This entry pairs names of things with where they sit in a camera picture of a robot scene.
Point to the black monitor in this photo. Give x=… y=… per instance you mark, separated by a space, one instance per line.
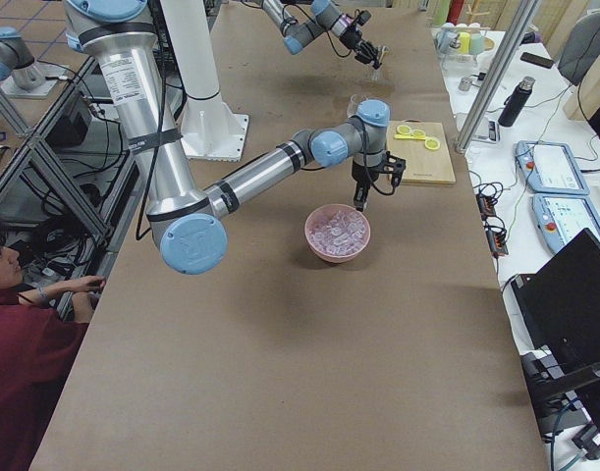
x=560 y=306

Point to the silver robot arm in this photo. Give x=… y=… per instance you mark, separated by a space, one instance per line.
x=300 y=28
x=162 y=79

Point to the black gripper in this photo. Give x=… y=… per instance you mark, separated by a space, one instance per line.
x=360 y=45
x=362 y=175

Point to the blue teach pendant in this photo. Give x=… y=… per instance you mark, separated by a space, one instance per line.
x=560 y=217
x=550 y=167

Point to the black insulated bottle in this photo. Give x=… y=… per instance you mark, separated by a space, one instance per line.
x=516 y=101

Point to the white digital scale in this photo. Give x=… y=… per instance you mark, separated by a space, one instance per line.
x=487 y=131

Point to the aluminium frame post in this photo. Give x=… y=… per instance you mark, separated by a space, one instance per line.
x=523 y=16

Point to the person in red shirt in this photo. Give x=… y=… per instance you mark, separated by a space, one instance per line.
x=41 y=332

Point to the clear wine glass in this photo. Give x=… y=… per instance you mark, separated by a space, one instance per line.
x=355 y=105

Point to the bamboo cutting board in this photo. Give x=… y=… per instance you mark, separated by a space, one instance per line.
x=423 y=166

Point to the upper blue teach pendant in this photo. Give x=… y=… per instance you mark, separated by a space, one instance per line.
x=550 y=167

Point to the pink bowl of ice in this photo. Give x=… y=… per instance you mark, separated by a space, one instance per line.
x=336 y=233

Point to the lower blue teach pendant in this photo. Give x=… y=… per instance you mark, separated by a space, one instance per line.
x=560 y=217

